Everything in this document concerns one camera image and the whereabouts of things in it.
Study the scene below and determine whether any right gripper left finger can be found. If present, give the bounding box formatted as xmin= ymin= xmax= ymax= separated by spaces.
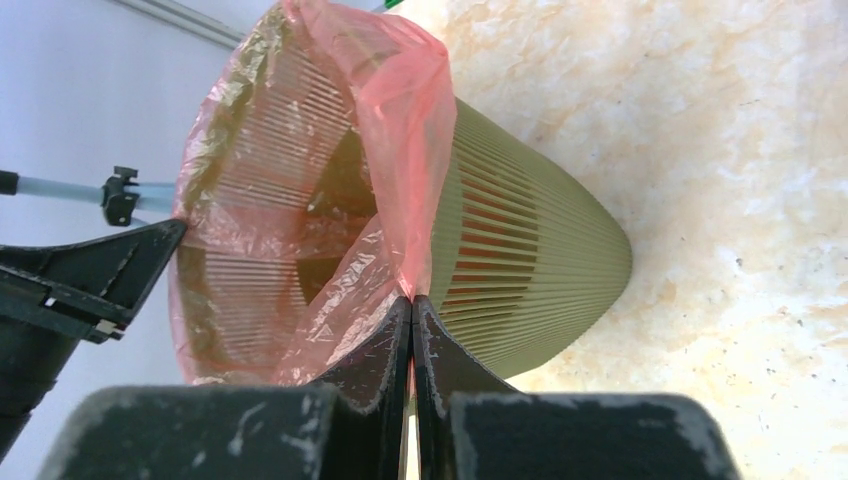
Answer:
xmin=40 ymin=298 xmax=412 ymax=479

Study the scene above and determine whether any red plastic trash bag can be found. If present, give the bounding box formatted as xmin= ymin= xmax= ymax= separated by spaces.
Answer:
xmin=169 ymin=1 xmax=458 ymax=386

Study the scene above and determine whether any green mesh trash bin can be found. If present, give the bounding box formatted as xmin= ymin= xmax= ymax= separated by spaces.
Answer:
xmin=429 ymin=102 xmax=632 ymax=378

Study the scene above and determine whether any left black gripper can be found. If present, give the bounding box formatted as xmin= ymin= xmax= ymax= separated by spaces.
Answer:
xmin=1 ymin=219 xmax=187 ymax=457

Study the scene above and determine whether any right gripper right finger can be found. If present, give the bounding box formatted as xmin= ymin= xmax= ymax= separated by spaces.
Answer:
xmin=411 ymin=296 xmax=739 ymax=479

